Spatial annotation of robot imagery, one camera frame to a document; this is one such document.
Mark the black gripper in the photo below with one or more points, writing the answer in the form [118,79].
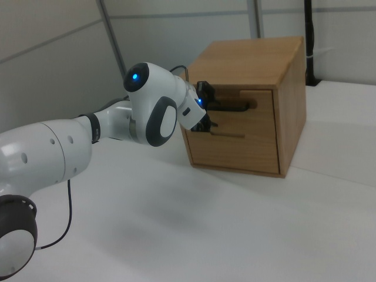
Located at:
[207,108]

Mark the wooden drawer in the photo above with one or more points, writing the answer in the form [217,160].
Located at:
[249,149]

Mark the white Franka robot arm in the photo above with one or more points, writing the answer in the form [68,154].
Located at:
[147,97]

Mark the pale wooden cabinet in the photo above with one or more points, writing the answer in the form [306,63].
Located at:
[249,58]

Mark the black vertical pole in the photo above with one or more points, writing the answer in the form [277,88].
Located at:
[308,29]

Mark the grey partition post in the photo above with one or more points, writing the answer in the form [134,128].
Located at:
[113,32]
[257,17]

